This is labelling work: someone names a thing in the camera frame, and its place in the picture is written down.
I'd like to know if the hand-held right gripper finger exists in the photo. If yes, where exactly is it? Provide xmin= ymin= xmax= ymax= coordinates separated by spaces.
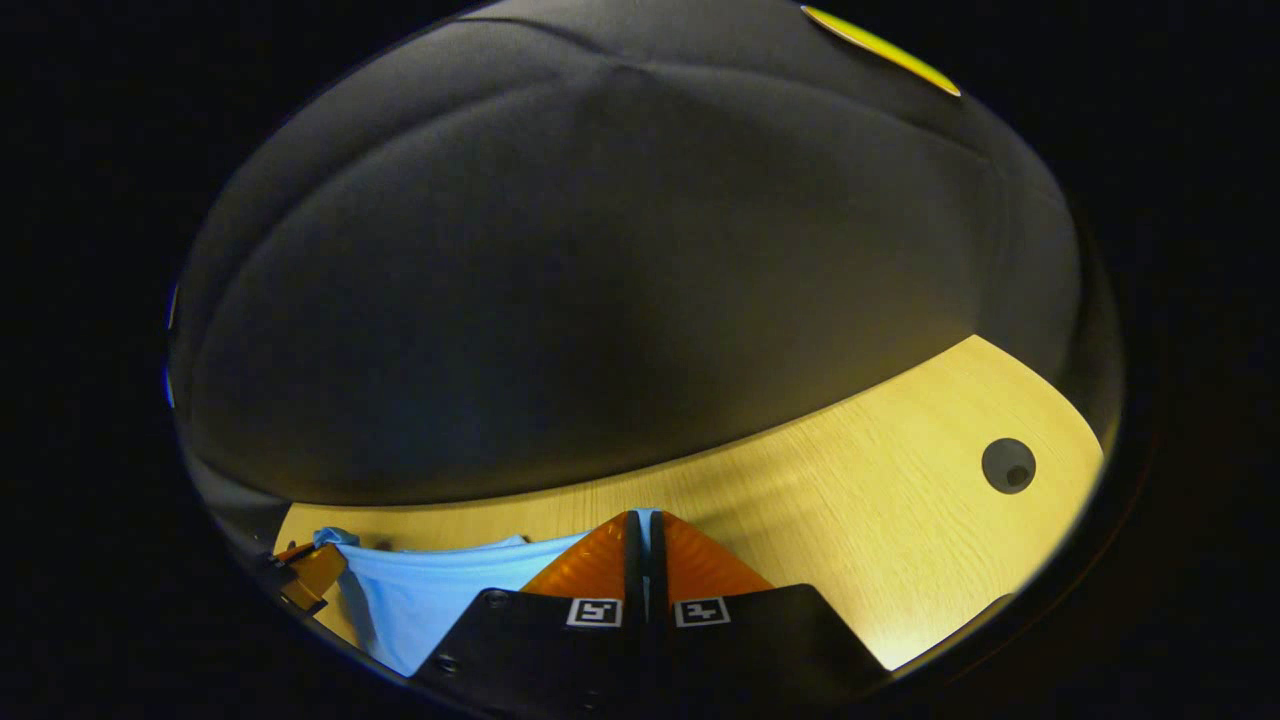
xmin=413 ymin=510 xmax=647 ymax=717
xmin=650 ymin=510 xmax=893 ymax=717

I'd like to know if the light blue T-shirt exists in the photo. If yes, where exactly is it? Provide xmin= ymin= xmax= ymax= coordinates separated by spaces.
xmin=313 ymin=508 xmax=663 ymax=679

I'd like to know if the black backdrop cloth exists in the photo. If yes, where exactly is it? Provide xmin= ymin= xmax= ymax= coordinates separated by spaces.
xmin=165 ymin=0 xmax=1126 ymax=551

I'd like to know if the round black table grommet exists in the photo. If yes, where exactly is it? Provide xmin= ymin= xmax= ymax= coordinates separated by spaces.
xmin=981 ymin=437 xmax=1038 ymax=496

